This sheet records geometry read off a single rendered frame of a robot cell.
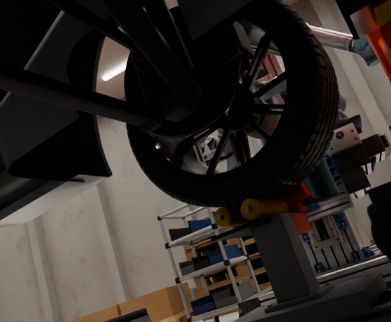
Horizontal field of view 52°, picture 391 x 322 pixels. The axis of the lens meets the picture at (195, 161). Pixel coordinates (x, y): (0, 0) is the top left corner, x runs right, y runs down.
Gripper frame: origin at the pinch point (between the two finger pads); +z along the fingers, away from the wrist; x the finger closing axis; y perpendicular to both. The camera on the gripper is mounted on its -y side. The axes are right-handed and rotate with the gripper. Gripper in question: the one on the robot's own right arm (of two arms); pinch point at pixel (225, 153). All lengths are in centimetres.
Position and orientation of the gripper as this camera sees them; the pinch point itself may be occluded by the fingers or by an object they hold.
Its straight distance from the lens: 172.8
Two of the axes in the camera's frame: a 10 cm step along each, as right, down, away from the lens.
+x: 5.2, 1.2, 8.5
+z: 8.1, -4.1, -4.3
